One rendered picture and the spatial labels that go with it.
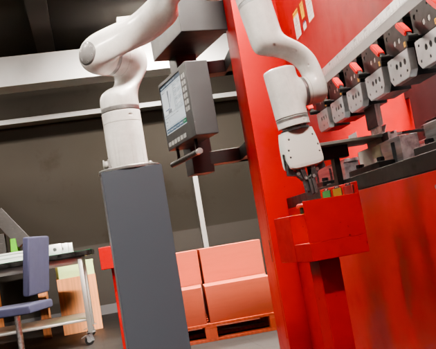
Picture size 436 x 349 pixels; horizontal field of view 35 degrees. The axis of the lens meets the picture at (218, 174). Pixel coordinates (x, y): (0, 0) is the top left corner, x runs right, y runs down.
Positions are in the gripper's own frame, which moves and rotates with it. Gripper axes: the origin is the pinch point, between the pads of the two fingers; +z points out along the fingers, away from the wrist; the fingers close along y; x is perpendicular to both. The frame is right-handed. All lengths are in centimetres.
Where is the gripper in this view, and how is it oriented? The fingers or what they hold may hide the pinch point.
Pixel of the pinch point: (311, 187)
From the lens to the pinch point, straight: 176.9
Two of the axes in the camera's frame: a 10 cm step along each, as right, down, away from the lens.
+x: 2.8, -1.3, -9.5
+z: 2.6, 9.6, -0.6
